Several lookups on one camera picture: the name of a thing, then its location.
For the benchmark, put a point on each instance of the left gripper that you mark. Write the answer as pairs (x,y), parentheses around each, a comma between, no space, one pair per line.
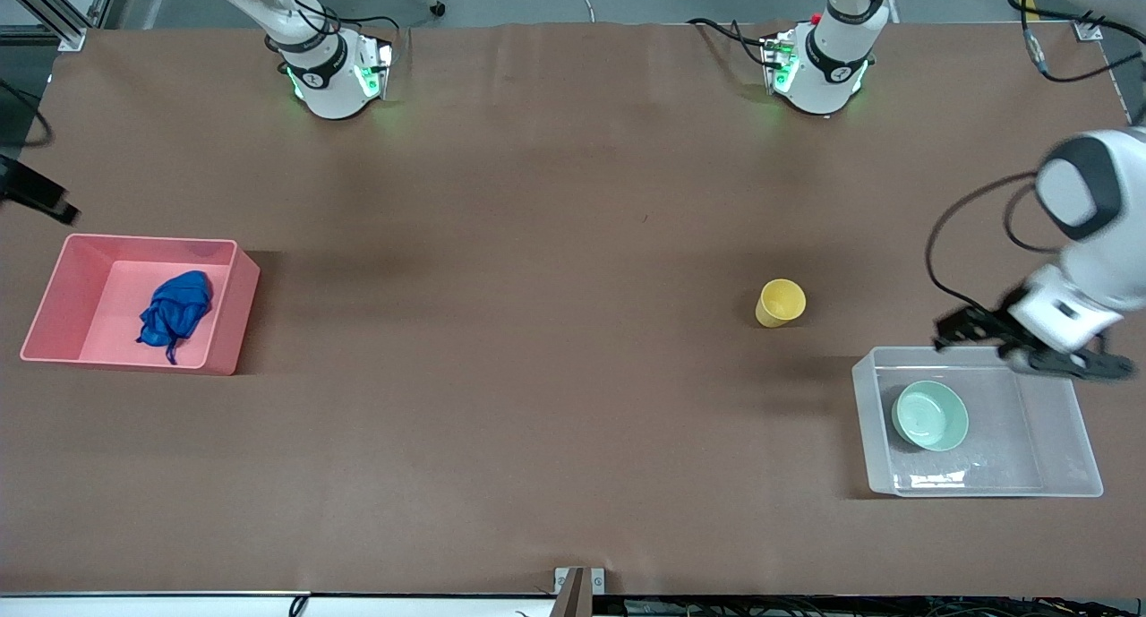
(992,321)

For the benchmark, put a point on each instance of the green plastic bowl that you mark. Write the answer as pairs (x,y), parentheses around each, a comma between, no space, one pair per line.
(931,415)

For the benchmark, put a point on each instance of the blue glove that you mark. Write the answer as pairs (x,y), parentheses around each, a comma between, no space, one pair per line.
(179,308)

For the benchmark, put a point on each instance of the yellow plastic cup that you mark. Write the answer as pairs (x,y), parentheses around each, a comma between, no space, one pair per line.
(781,302)

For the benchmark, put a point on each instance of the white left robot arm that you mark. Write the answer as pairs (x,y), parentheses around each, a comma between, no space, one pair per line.
(828,71)

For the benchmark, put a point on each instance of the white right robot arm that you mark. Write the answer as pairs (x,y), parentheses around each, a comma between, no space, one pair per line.
(331,84)

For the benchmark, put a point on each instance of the clear plastic storage box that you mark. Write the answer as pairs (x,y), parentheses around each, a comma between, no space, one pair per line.
(1056,438)

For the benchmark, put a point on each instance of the pink plastic bin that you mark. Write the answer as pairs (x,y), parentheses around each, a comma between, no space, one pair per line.
(81,295)

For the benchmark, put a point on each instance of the brown table cover sheet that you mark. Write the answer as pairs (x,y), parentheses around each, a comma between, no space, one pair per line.
(537,330)

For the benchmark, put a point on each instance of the aluminium frame profile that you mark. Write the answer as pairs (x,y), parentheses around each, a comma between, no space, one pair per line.
(63,24)

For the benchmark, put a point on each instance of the metal table corner bracket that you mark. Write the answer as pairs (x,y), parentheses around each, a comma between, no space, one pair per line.
(1089,31)

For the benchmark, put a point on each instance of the metal table edge bracket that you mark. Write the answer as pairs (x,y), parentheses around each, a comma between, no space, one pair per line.
(595,581)

